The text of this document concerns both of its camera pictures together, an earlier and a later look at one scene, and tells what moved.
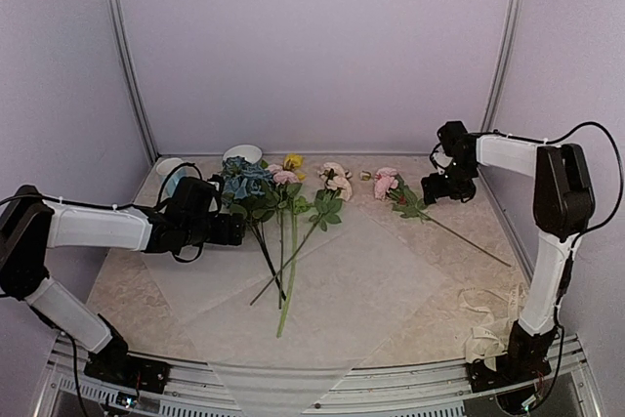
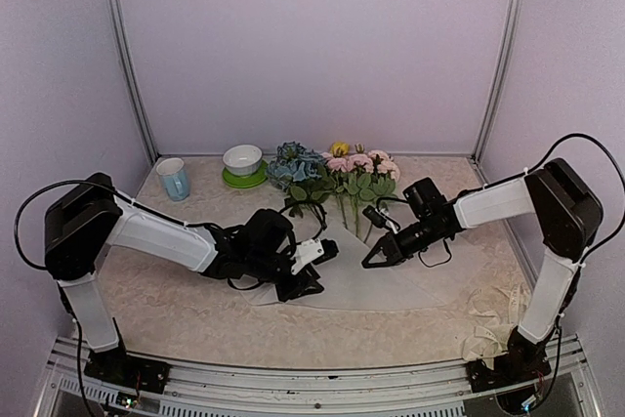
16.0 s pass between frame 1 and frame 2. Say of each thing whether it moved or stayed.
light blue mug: stayed
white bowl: stayed
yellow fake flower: moved
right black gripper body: moved
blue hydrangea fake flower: moved
